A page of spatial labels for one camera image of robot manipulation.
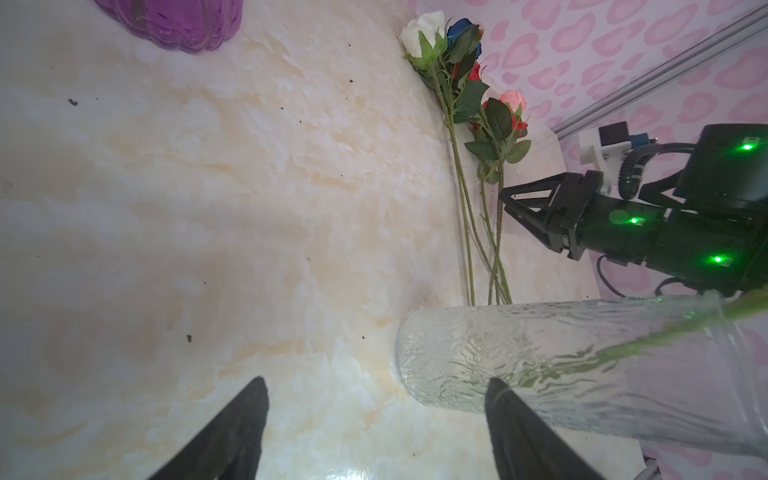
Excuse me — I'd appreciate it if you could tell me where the small mixed roses spray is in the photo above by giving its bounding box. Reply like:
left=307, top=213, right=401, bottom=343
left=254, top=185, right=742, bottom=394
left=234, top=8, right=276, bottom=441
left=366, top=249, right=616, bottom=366
left=516, top=285, right=767, bottom=388

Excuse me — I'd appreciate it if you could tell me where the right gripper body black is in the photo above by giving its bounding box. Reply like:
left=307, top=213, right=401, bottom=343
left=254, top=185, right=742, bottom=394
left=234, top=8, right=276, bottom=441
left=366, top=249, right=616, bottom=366
left=542, top=170, right=604, bottom=261

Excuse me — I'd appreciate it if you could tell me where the blue rose stem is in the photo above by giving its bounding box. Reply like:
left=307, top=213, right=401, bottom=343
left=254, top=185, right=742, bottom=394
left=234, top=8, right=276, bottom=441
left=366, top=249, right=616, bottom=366
left=443, top=18, right=483, bottom=82

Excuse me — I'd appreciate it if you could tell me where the clear glass cylinder vase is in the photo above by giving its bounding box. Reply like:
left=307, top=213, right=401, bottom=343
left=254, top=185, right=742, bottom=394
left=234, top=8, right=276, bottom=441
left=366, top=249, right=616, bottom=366
left=395, top=291, right=767, bottom=457

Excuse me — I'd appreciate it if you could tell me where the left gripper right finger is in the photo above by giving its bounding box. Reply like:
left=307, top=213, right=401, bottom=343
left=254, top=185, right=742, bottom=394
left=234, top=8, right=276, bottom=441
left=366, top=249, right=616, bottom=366
left=484, top=378, right=601, bottom=480

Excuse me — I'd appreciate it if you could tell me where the right black corrugated cable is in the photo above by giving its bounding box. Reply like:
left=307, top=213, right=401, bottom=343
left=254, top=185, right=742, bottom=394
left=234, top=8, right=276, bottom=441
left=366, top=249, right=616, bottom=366
left=616, top=142, right=697, bottom=202

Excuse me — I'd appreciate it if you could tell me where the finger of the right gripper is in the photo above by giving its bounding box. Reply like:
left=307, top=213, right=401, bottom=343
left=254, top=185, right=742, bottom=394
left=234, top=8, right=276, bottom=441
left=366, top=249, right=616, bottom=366
left=499, top=173, right=567, bottom=240

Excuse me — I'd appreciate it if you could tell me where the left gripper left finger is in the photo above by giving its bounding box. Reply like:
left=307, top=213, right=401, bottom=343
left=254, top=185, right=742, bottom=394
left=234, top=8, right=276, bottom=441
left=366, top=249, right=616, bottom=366
left=152, top=377, right=269, bottom=480

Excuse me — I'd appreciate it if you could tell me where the purple glass vase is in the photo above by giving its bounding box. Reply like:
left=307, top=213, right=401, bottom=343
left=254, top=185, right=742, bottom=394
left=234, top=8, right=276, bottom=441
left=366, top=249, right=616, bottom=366
left=95, top=0, right=244, bottom=54

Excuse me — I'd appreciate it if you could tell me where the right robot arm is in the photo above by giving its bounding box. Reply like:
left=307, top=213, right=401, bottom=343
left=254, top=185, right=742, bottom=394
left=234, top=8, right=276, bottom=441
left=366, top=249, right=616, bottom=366
left=499, top=122, right=767, bottom=296

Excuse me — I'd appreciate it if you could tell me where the white rose stem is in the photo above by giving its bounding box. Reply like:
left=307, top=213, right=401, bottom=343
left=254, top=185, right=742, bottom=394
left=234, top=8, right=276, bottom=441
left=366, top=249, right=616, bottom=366
left=399, top=10, right=476, bottom=306

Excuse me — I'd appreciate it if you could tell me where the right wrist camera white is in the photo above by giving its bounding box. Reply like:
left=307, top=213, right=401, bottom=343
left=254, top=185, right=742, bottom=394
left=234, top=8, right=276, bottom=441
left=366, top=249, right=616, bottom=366
left=577, top=121, right=654, bottom=196

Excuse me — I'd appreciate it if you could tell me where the right aluminium frame strut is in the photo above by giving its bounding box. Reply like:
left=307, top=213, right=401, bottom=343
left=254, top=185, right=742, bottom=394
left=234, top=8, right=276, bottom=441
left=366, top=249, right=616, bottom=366
left=553, top=4, right=767, bottom=140

